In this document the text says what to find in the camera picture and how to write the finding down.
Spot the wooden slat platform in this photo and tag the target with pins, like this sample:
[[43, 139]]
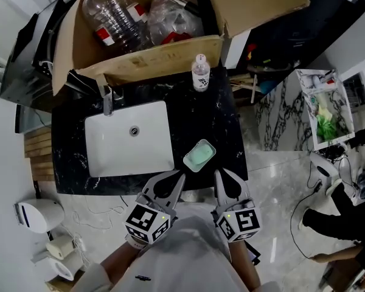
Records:
[[38, 154]]

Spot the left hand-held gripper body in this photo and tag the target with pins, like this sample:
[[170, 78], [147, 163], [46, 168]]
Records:
[[143, 219]]

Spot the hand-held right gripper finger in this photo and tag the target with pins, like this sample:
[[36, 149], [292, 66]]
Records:
[[220, 193], [244, 192]]

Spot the person's right forearm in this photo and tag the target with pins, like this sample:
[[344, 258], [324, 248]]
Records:
[[244, 263]]

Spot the person's left forearm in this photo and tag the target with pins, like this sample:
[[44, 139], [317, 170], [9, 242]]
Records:
[[118, 263]]

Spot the black marble vanity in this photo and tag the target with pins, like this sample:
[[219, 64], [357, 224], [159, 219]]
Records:
[[200, 111]]

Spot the white round bin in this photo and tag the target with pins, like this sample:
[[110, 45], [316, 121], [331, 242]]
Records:
[[42, 216]]

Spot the white power strip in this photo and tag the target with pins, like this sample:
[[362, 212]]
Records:
[[81, 243]]

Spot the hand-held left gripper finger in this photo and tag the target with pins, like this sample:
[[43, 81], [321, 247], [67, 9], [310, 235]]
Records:
[[150, 187], [178, 193]]

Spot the white sink basin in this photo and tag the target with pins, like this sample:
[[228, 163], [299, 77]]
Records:
[[115, 151]]

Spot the large clear plastic jug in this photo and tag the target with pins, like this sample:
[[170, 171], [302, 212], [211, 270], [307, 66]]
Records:
[[115, 17]]

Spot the person's white shirt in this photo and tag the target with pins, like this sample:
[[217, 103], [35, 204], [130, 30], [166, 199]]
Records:
[[185, 254]]

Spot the black cabinet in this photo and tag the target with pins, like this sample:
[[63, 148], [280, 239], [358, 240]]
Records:
[[24, 65]]

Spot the black tablet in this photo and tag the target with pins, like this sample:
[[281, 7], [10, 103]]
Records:
[[252, 254]]

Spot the green soap dish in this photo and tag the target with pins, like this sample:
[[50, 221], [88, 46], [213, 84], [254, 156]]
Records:
[[191, 166]]

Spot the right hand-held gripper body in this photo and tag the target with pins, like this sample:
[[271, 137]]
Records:
[[246, 221]]

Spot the beige small appliance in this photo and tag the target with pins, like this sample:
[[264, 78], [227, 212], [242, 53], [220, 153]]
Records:
[[61, 246]]

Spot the white marbled cabinet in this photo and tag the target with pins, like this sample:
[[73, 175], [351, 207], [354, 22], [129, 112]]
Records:
[[280, 120]]

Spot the clear plastic water bottle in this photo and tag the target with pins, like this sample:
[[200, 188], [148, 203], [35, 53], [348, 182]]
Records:
[[200, 75]]

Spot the large cardboard box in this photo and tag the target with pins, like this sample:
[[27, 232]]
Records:
[[246, 5]]

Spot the metal sink drain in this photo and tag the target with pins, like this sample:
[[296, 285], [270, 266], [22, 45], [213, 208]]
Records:
[[134, 131]]

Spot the pale green soap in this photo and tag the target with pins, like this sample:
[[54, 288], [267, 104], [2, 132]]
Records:
[[199, 154]]

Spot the chrome faucet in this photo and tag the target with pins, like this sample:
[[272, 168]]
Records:
[[108, 105]]

